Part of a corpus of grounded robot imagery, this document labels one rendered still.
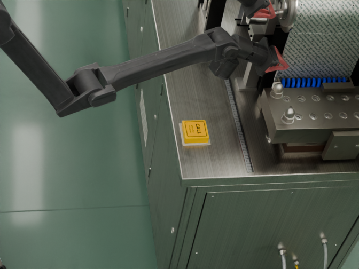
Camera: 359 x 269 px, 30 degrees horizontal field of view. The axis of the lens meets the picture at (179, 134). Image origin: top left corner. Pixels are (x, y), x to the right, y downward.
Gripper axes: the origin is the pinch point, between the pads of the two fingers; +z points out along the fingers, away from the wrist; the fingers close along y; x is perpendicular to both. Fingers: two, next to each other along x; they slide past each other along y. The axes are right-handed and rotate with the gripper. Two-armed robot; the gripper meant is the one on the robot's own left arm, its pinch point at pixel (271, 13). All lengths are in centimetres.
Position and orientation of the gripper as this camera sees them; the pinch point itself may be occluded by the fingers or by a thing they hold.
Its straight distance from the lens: 188.8
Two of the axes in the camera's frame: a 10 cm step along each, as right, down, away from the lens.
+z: 6.8, 3.7, 6.3
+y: 1.5, 7.7, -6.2
